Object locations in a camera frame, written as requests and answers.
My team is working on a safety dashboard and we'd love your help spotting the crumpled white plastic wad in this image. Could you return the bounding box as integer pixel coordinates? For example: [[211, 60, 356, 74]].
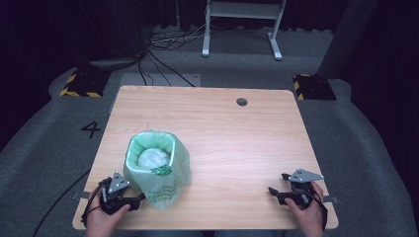
[[136, 147, 171, 169]]

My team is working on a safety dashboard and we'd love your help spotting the grey column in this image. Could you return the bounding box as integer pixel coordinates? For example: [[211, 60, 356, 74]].
[[316, 0, 379, 80]]

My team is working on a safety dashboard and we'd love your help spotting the long black cable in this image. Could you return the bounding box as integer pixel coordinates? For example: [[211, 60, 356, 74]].
[[32, 168, 92, 237]]

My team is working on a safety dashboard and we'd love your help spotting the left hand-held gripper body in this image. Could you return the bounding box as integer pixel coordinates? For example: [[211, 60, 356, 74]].
[[98, 171, 131, 216]]

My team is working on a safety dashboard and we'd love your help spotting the person's right hand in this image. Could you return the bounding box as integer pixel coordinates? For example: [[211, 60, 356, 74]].
[[284, 181, 326, 237]]

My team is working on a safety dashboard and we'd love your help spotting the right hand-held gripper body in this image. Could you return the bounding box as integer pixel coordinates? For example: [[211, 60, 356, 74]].
[[286, 168, 325, 209]]

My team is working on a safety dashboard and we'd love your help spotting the tangle of cables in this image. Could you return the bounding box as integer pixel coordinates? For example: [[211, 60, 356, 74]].
[[148, 22, 211, 52]]

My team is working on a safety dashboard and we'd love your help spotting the black floor cable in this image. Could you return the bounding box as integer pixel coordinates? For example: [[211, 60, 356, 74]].
[[147, 48, 196, 88], [136, 58, 156, 87]]

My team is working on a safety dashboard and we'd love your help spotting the white metal stand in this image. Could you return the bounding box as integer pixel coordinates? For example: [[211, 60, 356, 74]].
[[201, 0, 289, 61]]

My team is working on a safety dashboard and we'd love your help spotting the black yellow striped base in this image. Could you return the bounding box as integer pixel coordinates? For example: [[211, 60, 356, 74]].
[[59, 68, 112, 99], [293, 73, 338, 102]]

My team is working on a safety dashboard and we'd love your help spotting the green trash bag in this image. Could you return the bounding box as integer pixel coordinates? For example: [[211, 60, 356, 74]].
[[123, 129, 193, 211]]

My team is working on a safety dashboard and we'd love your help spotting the person's left hand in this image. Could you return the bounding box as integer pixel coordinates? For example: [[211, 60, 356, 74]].
[[85, 186, 131, 237]]

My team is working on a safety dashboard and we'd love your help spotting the wooden table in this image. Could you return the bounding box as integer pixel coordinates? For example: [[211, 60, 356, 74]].
[[71, 85, 340, 231]]

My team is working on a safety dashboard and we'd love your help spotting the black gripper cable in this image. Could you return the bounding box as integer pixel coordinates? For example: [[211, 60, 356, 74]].
[[80, 178, 113, 228], [304, 190, 329, 231]]

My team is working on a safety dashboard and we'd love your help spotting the grey floor plate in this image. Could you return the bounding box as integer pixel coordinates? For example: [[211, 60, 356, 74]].
[[118, 72, 203, 89]]

